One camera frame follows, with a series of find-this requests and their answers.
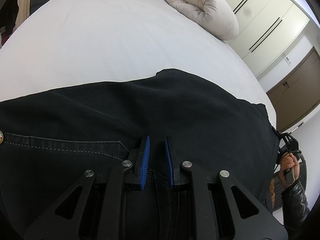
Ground black denim pants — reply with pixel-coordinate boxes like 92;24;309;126
1;69;279;239

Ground right forearm black sleeve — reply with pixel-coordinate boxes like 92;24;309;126
281;180;310;231

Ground person's right hand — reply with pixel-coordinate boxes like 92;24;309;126
278;153;300;189

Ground brown wooden door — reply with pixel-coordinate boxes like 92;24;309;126
267;48;320;132

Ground cream wardrobe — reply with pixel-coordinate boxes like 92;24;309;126
227;0;309;76

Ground folded beige duvet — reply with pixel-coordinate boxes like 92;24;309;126
165;0;239;41

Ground beige curtain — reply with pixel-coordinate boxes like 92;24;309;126
15;0;30;30

